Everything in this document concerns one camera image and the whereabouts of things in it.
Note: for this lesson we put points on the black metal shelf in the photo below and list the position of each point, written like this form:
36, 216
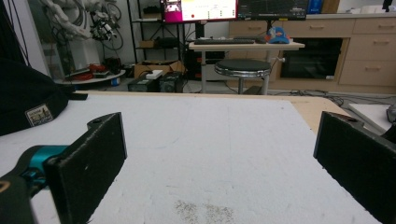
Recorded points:
146, 21

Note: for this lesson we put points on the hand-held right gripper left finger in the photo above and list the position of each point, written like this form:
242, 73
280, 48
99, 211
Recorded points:
84, 168

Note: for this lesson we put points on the white table mat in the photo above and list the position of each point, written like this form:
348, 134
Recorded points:
211, 149

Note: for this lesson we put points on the cardboard box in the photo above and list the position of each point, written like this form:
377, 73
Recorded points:
141, 69

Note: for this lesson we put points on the monitor with bright screen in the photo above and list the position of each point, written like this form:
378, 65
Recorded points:
205, 9

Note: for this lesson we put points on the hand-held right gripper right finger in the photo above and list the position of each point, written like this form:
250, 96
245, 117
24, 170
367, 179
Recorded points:
358, 158

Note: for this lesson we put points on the blue and orange cap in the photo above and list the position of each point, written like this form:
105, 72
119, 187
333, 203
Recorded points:
277, 35

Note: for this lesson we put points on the white board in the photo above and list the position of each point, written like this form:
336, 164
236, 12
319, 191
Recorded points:
370, 113

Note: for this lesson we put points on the monitor with dark screen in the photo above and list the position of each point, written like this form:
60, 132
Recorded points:
272, 9

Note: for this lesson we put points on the teal and black device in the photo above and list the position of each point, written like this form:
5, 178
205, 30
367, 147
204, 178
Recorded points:
37, 155

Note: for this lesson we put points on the black built-in oven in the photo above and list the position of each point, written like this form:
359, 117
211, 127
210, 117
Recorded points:
311, 59

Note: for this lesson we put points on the light wooden desk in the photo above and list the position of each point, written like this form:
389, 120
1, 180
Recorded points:
243, 46

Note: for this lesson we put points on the light wooden cabinet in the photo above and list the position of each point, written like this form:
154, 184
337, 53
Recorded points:
367, 46

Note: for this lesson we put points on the black cap with patch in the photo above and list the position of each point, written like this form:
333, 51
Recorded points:
21, 93

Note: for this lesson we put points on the black equipment box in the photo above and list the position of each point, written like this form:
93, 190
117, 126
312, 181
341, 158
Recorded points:
171, 82
141, 85

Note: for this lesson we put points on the round white platform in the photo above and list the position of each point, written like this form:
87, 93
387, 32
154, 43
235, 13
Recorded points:
93, 79

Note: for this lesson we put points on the black keyboard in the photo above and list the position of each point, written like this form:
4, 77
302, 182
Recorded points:
222, 41

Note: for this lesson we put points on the small white box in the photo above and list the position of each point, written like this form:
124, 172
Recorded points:
154, 74

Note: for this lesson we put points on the round black stool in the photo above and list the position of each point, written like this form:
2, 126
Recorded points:
243, 67

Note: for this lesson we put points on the blue box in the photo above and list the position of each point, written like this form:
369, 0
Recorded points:
314, 6

